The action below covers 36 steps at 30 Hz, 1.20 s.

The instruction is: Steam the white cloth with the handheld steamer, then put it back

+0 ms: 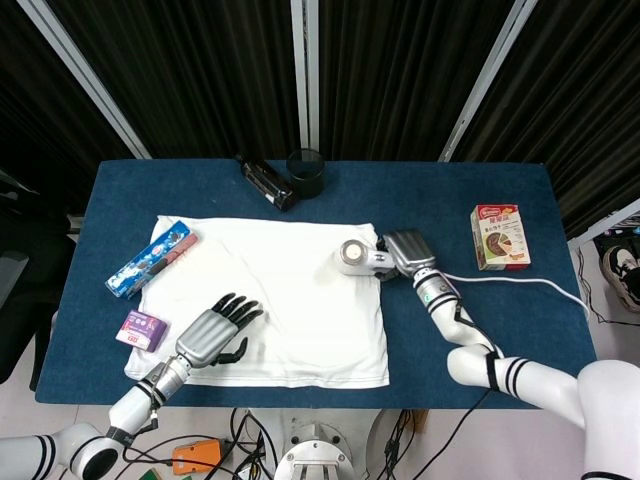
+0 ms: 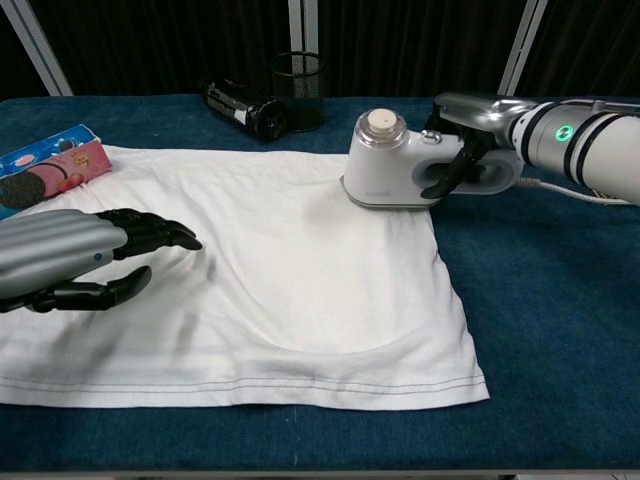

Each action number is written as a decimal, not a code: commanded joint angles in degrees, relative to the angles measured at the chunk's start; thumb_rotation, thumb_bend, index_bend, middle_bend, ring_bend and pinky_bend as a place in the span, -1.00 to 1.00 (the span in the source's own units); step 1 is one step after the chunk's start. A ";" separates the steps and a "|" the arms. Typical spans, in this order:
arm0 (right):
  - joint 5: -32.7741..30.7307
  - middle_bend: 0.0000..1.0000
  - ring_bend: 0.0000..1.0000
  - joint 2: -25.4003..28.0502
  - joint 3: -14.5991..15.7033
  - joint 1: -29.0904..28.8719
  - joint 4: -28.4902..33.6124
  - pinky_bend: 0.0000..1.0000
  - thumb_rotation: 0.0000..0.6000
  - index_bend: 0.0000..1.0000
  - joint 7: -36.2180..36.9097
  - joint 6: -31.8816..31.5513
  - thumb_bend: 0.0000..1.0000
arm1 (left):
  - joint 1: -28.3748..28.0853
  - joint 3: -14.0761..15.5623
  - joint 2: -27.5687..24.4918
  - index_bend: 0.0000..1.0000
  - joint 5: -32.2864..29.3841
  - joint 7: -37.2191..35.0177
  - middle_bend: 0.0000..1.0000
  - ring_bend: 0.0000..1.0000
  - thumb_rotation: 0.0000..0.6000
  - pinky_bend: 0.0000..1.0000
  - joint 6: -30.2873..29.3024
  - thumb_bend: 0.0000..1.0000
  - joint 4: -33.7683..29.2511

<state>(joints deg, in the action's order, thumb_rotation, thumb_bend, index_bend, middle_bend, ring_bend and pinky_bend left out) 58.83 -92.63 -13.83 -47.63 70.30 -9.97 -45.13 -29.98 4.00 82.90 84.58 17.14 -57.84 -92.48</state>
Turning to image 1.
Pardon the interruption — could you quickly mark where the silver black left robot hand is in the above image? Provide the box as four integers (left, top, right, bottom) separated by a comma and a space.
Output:
174, 292, 265, 369

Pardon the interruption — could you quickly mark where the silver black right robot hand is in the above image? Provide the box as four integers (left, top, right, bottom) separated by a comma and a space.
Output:
374, 228, 437, 281

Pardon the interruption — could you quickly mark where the white handheld garment steamer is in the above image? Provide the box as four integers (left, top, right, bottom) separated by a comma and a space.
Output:
333, 239, 401, 279

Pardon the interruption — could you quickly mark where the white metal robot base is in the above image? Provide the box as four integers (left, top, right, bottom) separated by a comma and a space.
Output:
273, 422, 359, 480

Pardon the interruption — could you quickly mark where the white shirt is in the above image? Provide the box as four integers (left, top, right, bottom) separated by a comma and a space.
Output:
123, 214, 391, 391

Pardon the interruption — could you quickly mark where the small purple box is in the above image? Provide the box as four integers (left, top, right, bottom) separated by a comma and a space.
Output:
115, 309, 169, 352

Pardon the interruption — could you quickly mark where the red chocolate snack box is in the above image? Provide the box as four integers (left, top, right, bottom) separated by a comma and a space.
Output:
469, 203, 532, 272

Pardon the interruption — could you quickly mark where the blue table cover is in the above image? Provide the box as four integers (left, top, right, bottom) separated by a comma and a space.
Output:
34, 159, 600, 410

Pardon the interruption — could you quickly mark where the blue pink cookie box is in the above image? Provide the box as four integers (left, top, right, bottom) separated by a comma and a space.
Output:
104, 222, 200, 300

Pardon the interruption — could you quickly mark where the orange device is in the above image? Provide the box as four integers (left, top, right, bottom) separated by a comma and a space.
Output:
172, 439, 224, 475

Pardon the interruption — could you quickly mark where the black mesh pen holder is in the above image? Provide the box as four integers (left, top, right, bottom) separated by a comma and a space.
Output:
285, 148, 325, 200

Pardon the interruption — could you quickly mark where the black bottle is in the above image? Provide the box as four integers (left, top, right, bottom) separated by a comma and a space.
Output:
235, 154, 297, 212

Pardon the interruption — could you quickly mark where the black chair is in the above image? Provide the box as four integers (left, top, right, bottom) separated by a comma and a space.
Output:
0, 169, 76, 391

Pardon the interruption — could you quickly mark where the beige black sneaker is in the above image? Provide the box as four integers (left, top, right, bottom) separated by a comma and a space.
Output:
602, 244, 640, 314

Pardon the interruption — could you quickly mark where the black curtain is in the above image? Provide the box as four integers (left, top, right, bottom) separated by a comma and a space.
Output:
0, 0, 640, 241

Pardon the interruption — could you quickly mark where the thin white cable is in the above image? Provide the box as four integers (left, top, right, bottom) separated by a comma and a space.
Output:
444, 273, 591, 319

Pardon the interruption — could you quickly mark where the black floor cable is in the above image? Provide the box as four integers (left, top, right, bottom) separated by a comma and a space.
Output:
424, 387, 494, 480

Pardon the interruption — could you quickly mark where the grey aluminium frame post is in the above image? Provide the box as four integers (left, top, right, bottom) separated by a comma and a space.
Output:
17, 0, 152, 160
438, 0, 539, 163
291, 0, 321, 161

